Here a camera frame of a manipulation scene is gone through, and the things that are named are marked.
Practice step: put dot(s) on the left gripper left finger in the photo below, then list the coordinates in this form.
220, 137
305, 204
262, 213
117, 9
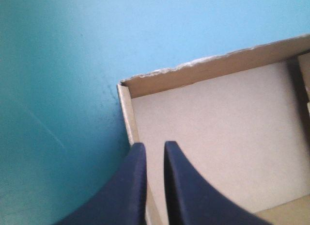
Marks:
121, 193

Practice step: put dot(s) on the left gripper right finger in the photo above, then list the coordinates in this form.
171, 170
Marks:
191, 198

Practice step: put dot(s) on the brown cardboard box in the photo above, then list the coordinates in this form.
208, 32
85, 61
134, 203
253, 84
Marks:
218, 128

